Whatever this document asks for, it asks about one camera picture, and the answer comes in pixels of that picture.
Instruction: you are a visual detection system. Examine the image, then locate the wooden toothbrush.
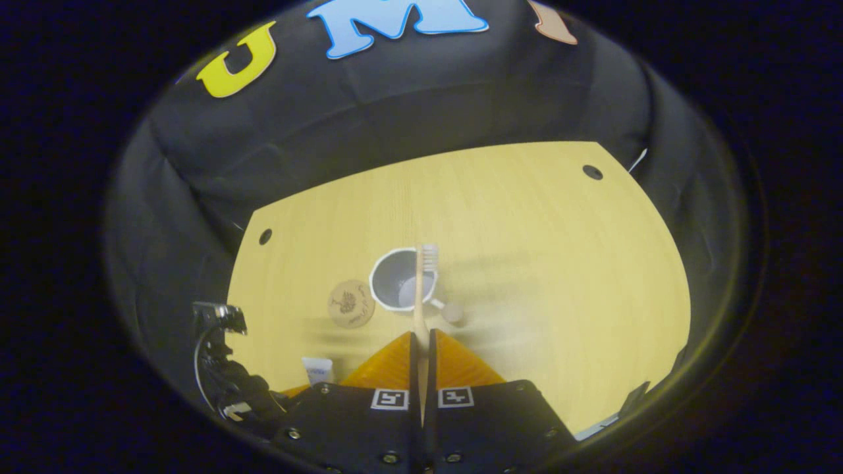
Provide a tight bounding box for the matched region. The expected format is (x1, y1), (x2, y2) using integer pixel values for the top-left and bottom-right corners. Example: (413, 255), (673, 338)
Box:
(413, 244), (440, 425)

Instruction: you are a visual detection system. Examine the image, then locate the white toothpaste tube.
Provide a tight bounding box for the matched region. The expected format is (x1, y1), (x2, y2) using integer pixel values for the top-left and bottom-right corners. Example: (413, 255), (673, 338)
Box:
(302, 357), (335, 386)

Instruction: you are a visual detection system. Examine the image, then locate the white cup with wooden handle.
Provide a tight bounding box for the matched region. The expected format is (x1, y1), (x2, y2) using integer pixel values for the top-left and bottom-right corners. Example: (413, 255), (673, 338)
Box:
(369, 248), (465, 325)

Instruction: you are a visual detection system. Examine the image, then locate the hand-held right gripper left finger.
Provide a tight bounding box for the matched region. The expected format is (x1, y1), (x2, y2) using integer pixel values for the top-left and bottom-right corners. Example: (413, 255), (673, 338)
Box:
(272, 330), (422, 474)

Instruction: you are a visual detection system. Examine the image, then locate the light wooden desktop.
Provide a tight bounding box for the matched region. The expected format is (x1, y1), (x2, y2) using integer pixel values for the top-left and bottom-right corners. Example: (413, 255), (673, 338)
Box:
(227, 142), (692, 435)

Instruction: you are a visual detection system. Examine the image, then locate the round wooden coaster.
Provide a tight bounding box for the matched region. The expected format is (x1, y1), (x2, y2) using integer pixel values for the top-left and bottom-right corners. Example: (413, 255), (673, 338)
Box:
(327, 280), (376, 329)

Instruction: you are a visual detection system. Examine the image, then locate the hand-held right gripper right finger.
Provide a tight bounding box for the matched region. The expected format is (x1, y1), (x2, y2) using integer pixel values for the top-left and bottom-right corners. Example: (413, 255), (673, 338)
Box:
(425, 329), (582, 474)

